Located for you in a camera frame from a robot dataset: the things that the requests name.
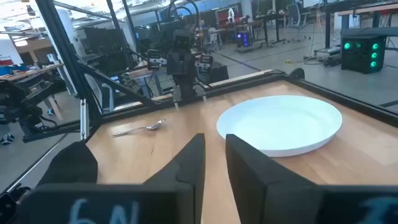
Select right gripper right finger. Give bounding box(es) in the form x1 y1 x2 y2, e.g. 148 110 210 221
225 133 326 224

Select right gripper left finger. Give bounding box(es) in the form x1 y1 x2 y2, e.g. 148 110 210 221
144 133 206 224

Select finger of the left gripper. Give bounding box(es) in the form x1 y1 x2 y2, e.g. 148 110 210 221
182 51 197 76
167 51 183 76

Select silver metal spoon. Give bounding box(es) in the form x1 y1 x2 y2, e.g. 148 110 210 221
112 118 167 138

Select computer tower blue lights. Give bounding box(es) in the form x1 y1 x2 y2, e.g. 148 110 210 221
236 30 251 48

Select red tool cabinet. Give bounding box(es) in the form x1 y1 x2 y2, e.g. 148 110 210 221
216 6 243 29

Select white round plate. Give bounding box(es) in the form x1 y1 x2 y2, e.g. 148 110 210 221
216 95 343 158

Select black standing desk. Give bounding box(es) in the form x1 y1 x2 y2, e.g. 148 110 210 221
253 12 287 47

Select silver aluminium profile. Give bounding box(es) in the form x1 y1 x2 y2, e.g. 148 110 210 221
80 99 90 141

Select office chair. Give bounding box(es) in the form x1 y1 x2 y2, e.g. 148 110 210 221
285 2 312 29

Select black cloth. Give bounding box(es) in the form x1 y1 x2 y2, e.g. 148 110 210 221
37 141 99 186

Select black equipment stand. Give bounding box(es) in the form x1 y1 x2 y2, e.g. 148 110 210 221
0 73 68 139

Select floor power strip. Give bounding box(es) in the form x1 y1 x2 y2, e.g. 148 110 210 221
313 45 341 56

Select blue black shoe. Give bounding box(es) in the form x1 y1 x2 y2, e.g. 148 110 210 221
0 133 16 146

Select black computer tower green lights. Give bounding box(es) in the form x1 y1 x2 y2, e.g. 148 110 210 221
340 34 388 75

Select wooden top workbench black legs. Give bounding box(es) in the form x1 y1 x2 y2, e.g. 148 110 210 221
323 0 398 50

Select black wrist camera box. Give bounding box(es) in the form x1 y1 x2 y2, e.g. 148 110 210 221
172 29 193 50

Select black aluminium table frame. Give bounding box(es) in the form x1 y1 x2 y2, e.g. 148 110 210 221
21 0 398 144

